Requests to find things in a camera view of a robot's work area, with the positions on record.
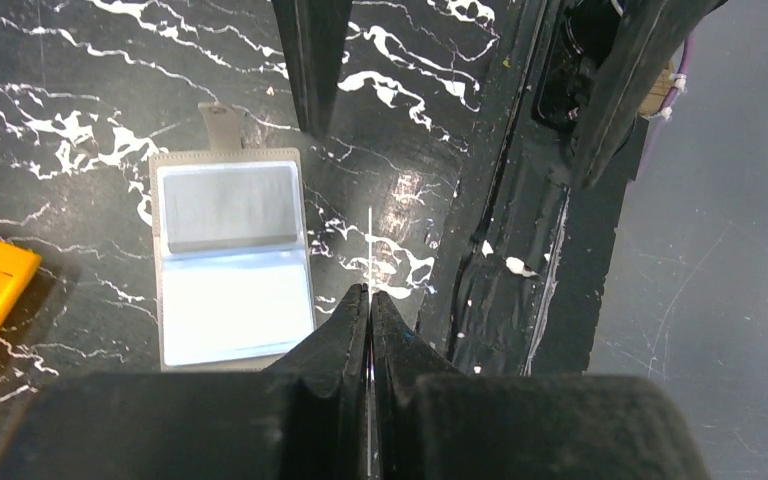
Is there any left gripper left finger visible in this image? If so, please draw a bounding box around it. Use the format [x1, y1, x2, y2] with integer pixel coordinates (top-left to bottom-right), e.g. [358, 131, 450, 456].
[0, 284, 369, 479]

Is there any grey card holder blue inside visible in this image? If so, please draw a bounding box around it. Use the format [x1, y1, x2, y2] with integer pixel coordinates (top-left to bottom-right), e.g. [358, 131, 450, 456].
[150, 103, 316, 372]

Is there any thin white card edge-on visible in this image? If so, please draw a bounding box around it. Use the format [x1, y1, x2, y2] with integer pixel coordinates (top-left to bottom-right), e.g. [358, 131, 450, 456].
[366, 205, 375, 479]

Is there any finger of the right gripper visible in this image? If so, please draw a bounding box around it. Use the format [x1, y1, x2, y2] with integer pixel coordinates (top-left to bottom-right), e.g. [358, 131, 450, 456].
[570, 0, 723, 189]
[272, 0, 352, 140]

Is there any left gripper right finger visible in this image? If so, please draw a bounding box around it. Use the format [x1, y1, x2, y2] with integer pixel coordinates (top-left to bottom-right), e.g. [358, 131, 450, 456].
[370, 293, 709, 479]

